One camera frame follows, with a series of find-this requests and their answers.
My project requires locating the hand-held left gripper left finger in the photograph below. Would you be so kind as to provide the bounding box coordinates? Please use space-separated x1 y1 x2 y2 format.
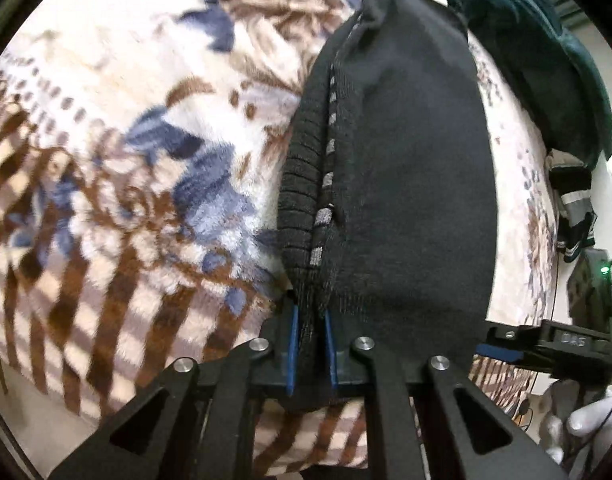
48 302 302 480

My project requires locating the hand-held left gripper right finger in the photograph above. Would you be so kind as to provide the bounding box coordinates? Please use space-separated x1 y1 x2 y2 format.
323 310 572 480

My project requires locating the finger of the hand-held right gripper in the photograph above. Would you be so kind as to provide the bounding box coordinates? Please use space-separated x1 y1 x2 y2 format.
474 343 552 374
486 325 542 346

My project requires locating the dark striped sweater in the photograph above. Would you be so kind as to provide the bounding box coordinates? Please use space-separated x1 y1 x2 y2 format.
276 0 499 411

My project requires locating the person's right hand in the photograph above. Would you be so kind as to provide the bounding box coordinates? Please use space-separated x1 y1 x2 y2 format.
538 380 612 467

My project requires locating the folded black white striped garment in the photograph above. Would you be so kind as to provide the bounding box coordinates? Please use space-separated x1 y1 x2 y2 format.
545 149 598 263

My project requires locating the teal plush blanket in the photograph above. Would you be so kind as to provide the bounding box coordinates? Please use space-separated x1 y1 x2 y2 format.
428 0 612 168

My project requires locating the floral checkered blanket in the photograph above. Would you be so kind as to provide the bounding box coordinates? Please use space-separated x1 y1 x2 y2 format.
0 0 559 476

